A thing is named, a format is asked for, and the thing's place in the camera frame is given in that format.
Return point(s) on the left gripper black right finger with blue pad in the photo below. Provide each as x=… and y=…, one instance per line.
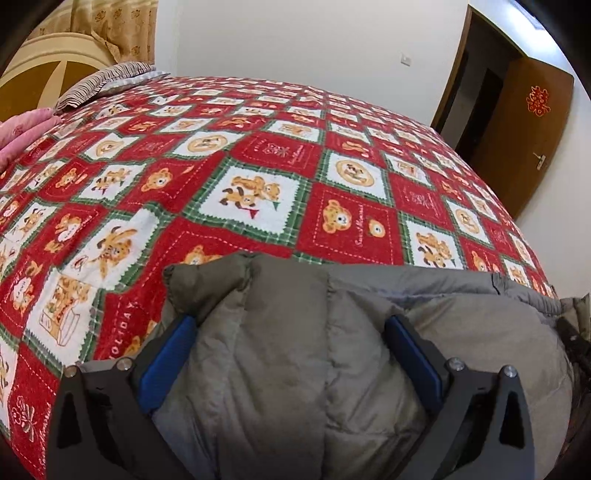
x=479, y=424

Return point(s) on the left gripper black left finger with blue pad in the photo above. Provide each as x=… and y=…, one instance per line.
x=101, y=425

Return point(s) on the grey quilted down jacket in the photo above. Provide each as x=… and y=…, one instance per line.
x=290, y=377

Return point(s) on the red teddy bear bedspread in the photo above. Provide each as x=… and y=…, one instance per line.
x=186, y=170

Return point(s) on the pink folded blanket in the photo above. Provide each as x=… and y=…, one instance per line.
x=20, y=131

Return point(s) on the brown wooden door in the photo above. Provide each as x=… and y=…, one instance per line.
x=504, y=158

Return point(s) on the red double happiness sticker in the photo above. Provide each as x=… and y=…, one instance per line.
x=537, y=101

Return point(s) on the grey striped pillow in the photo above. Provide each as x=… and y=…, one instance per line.
x=107, y=82

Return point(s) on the cream wooden headboard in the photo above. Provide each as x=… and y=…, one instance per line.
x=45, y=67

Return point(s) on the tan patterned curtain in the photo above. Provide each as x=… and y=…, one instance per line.
x=126, y=28

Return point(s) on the metal door handle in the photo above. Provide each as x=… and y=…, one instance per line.
x=541, y=159

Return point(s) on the white wall switch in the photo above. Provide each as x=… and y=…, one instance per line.
x=406, y=59

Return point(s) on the dark brown door frame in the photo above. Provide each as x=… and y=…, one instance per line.
x=475, y=83

